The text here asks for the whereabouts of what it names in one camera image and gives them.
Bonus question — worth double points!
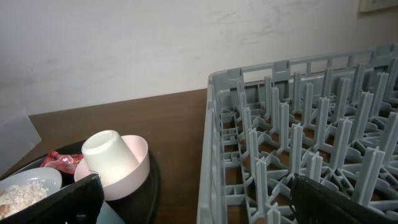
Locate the light blue cup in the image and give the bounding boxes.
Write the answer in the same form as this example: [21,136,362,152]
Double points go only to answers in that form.
[96,201,124,224]

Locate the pink bowl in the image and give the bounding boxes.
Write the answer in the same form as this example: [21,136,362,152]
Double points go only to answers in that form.
[74,135,150,201]

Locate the grey plate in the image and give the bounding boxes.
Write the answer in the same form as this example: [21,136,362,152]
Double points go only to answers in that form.
[1,167,62,220]

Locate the cream white cup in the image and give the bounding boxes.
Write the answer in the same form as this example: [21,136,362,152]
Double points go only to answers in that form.
[81,130,139,185]

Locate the grey dishwasher rack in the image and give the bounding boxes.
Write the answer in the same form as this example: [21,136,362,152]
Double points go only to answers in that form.
[197,44,397,223]

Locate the round black tray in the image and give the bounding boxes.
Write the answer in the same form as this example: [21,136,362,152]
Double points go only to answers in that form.
[1,141,161,224]

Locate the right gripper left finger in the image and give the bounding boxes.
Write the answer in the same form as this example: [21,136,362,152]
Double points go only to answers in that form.
[1,174,104,224]

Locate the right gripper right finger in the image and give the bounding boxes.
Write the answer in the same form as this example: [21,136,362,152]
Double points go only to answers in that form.
[290,174,397,224]

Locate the rice and nut scraps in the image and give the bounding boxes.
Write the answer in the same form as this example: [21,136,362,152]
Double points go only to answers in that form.
[1,181,49,219]

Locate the red snack wrapper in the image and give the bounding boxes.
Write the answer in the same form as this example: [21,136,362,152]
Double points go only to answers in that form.
[40,151,84,174]

